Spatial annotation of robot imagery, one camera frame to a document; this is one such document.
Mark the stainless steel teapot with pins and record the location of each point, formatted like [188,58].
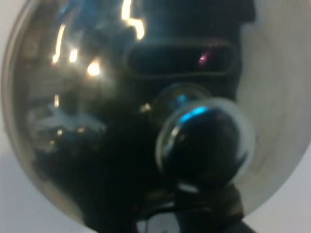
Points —
[140,116]

